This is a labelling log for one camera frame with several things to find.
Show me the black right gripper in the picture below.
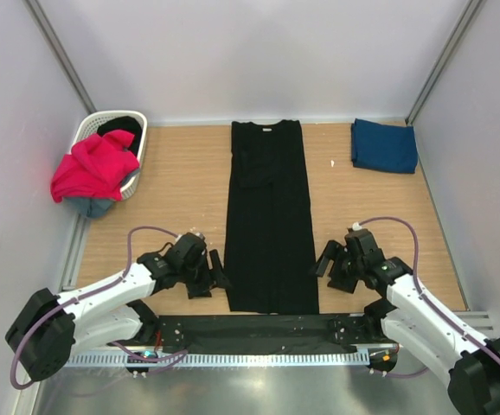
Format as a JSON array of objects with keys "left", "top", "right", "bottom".
[{"left": 307, "top": 239, "right": 364, "bottom": 295}]

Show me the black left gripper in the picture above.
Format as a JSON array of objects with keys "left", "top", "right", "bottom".
[{"left": 179, "top": 248, "right": 232, "bottom": 298}]

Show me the black t-shirt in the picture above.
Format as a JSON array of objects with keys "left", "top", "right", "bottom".
[{"left": 224, "top": 120, "right": 319, "bottom": 315}]

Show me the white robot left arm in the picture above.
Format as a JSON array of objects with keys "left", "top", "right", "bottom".
[{"left": 5, "top": 233, "right": 232, "bottom": 390}]

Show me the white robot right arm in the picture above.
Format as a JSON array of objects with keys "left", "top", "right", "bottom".
[{"left": 310, "top": 228, "right": 500, "bottom": 414}]

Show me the folded blue t-shirt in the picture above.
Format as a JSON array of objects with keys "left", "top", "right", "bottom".
[{"left": 350, "top": 118, "right": 419, "bottom": 174}]

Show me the grey-blue garment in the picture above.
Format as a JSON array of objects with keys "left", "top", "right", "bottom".
[{"left": 66, "top": 197, "right": 114, "bottom": 219}]

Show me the pink t-shirt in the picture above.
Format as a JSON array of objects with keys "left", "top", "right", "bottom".
[{"left": 50, "top": 130, "right": 139, "bottom": 203}]

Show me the black garment in basket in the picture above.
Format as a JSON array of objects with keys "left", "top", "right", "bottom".
[{"left": 97, "top": 116, "right": 143, "bottom": 148}]

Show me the white laundry basket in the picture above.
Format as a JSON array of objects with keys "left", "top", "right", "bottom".
[{"left": 50, "top": 110, "right": 148, "bottom": 202}]

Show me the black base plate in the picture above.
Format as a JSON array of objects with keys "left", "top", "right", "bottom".
[{"left": 158, "top": 313, "right": 392, "bottom": 355}]

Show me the white slotted cable duct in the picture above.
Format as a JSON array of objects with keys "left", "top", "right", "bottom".
[{"left": 65, "top": 349, "right": 370, "bottom": 369}]

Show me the aluminium frame rail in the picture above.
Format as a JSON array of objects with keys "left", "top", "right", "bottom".
[{"left": 455, "top": 310, "right": 494, "bottom": 332}]

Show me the right aluminium corner post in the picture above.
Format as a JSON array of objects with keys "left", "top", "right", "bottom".
[{"left": 406, "top": 0, "right": 486, "bottom": 125}]

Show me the aluminium corner post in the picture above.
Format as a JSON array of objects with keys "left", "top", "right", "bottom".
[
  {"left": 22, "top": 0, "right": 97, "bottom": 114},
  {"left": 406, "top": 0, "right": 486, "bottom": 125}
]

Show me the left aluminium corner post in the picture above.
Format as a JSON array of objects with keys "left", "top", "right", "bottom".
[{"left": 22, "top": 0, "right": 97, "bottom": 114}]

